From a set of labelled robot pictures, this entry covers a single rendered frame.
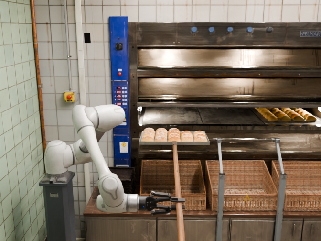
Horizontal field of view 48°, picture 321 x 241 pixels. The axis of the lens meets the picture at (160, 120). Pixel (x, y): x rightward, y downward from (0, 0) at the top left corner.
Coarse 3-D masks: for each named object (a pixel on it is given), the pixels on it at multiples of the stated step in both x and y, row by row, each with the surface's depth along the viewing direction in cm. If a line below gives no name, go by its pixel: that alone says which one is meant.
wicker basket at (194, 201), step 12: (144, 168) 341; (156, 168) 341; (168, 168) 341; (180, 168) 341; (192, 168) 341; (144, 180) 340; (156, 180) 341; (168, 180) 341; (180, 180) 341; (192, 180) 341; (144, 192) 335; (168, 192) 335; (192, 192) 335; (204, 192) 302; (168, 204) 312; (192, 204) 302; (204, 204) 302
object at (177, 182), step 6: (174, 144) 274; (174, 150) 261; (174, 156) 249; (174, 162) 239; (174, 168) 229; (174, 174) 221; (180, 186) 205; (180, 192) 196; (180, 204) 182; (180, 210) 176; (180, 216) 171; (180, 222) 165; (180, 228) 161; (180, 234) 156; (180, 240) 152
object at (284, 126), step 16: (144, 128) 337; (176, 128) 337; (192, 128) 337; (208, 128) 336; (224, 128) 336; (240, 128) 336; (256, 128) 336; (272, 128) 336; (288, 128) 335; (304, 128) 335; (320, 128) 335
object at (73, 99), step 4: (64, 92) 323; (68, 92) 323; (72, 92) 323; (76, 92) 329; (64, 96) 324; (72, 96) 323; (76, 96) 329; (64, 100) 325; (68, 100) 324; (72, 100) 324; (76, 100) 329
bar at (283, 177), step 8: (280, 160) 291; (280, 168) 288; (224, 176) 284; (280, 176) 285; (224, 184) 286; (280, 184) 285; (280, 192) 286; (280, 200) 288; (280, 208) 290; (280, 216) 292; (280, 224) 294; (216, 232) 299; (280, 232) 295; (216, 240) 299
